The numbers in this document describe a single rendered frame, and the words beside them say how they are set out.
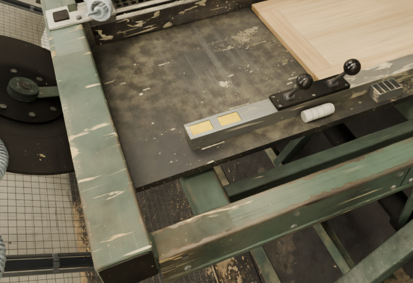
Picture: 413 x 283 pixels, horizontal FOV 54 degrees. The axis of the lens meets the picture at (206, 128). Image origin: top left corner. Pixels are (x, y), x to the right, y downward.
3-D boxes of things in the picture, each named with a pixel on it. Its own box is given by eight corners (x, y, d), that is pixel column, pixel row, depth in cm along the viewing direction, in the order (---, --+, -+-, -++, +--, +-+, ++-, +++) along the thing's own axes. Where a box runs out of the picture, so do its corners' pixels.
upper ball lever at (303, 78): (296, 103, 98) (319, 84, 85) (283, 107, 97) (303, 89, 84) (291, 89, 98) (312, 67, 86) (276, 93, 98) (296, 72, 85)
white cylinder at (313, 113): (305, 125, 97) (334, 115, 99) (307, 116, 95) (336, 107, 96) (299, 117, 99) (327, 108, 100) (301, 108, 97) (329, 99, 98)
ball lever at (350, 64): (338, 89, 100) (367, 69, 87) (326, 94, 99) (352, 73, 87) (333, 76, 101) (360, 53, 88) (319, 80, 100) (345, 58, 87)
